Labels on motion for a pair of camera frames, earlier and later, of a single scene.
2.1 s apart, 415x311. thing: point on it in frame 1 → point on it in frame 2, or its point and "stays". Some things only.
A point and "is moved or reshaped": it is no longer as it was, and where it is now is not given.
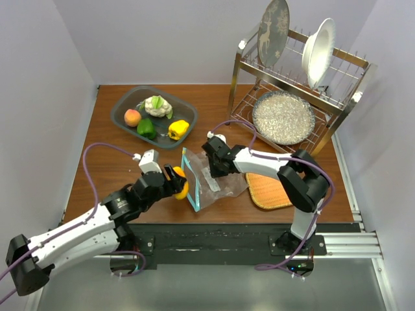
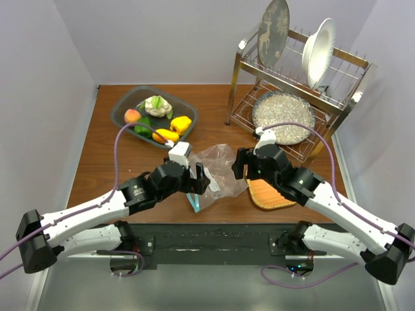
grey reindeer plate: [273, 32] stays
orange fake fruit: [184, 191] is moved or reshaped
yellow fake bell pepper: [177, 128] is moved or reshaped
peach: [132, 117] stays
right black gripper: [214, 173] → [244, 156]
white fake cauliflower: [156, 106] stays
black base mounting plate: [189, 244] stays
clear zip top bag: [202, 186] stays
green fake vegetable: [146, 127] stays
